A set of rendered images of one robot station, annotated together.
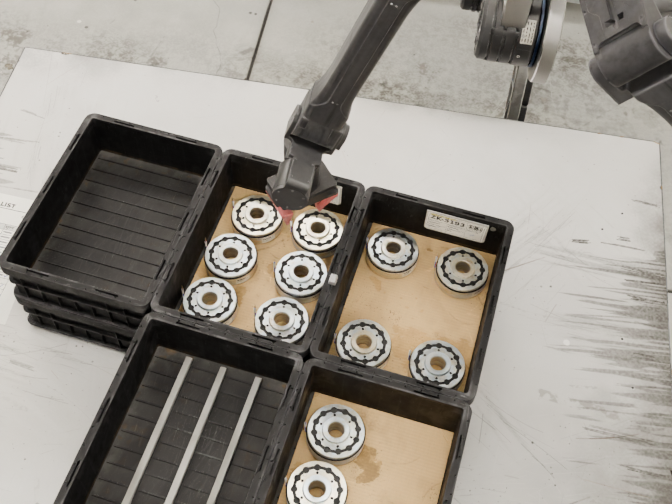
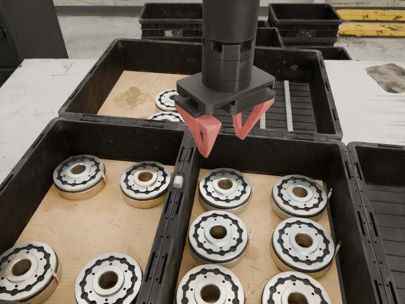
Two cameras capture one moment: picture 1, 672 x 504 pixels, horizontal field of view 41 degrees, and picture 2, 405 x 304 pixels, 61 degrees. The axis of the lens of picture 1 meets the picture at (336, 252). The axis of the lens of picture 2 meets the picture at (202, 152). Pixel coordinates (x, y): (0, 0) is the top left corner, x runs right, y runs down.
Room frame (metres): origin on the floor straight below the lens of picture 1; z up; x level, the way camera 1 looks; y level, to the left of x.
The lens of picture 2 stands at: (1.28, 0.01, 1.36)
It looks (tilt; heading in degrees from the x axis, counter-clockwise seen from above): 42 degrees down; 175
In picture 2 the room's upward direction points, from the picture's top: straight up
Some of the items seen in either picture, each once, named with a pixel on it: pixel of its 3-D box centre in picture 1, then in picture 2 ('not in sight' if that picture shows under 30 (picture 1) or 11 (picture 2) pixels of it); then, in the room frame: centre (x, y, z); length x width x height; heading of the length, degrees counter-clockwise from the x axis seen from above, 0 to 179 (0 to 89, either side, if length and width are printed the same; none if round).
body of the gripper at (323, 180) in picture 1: (301, 174); (226, 64); (0.93, 0.07, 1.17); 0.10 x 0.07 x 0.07; 122
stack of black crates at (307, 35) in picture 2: not in sight; (297, 46); (-0.82, 0.82, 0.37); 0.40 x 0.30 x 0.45; 84
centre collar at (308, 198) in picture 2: (209, 299); (299, 192); (0.86, 0.23, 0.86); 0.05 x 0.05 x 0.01
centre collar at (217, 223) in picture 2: (301, 271); (217, 232); (0.93, 0.06, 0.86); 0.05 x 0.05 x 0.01
